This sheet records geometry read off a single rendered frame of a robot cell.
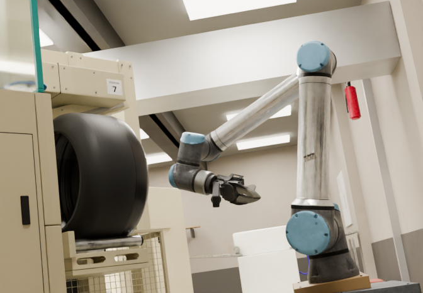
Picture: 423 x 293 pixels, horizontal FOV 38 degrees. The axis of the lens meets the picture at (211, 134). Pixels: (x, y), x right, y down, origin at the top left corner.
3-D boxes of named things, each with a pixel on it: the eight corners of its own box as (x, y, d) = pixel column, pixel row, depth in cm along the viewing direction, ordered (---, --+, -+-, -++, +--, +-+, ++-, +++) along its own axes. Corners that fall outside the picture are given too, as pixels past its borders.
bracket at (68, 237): (70, 258, 229) (67, 231, 231) (20, 269, 257) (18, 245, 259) (77, 256, 231) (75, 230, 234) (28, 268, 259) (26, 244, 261)
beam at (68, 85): (14, 87, 273) (11, 55, 277) (-11, 104, 291) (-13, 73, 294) (128, 100, 315) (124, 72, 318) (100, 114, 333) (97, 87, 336)
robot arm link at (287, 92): (332, 48, 239) (195, 145, 258) (324, 40, 228) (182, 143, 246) (348, 71, 236) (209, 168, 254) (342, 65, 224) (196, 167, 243)
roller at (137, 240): (70, 251, 234) (68, 239, 235) (63, 253, 237) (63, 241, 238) (144, 244, 258) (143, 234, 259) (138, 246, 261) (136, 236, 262)
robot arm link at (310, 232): (338, 254, 220) (341, 46, 226) (327, 258, 204) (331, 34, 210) (296, 251, 226) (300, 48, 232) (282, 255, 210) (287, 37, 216)
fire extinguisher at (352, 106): (362, 116, 750) (354, 78, 761) (349, 119, 751) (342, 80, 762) (360, 120, 769) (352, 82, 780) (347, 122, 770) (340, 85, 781)
